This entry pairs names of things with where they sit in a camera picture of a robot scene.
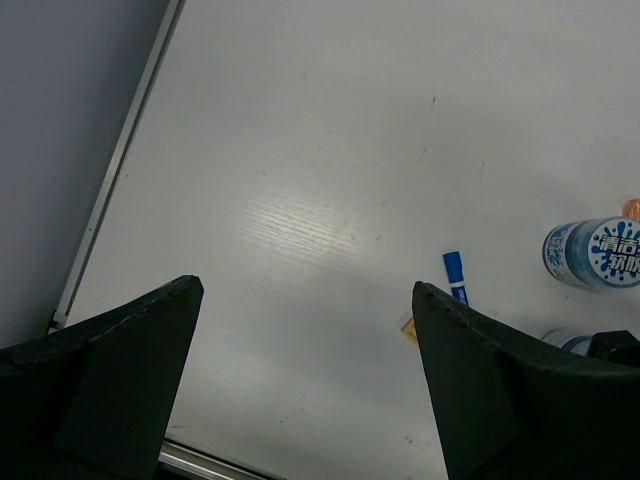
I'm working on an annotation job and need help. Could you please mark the aluminium table edge rail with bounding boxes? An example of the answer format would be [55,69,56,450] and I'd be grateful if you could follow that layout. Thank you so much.
[48,0,185,333]

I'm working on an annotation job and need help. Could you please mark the blue whiteboard marker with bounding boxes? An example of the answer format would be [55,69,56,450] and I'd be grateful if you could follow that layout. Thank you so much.
[443,251,469,306]

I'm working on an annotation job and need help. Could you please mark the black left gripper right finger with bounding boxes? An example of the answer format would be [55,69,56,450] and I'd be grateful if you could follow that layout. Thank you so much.
[412,282,639,479]

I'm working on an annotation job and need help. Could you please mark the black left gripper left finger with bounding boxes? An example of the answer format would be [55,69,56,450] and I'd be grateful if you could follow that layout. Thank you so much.
[1,275,204,479]

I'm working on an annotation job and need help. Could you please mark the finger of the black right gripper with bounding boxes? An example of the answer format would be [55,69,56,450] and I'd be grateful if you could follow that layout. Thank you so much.
[589,330,640,368]

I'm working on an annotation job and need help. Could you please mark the yellow eraser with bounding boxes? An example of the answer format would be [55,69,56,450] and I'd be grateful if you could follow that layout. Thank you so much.
[401,318,418,344]

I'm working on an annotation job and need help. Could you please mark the blue cleaning gel jar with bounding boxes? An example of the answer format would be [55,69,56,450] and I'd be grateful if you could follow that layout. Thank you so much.
[542,217,639,289]

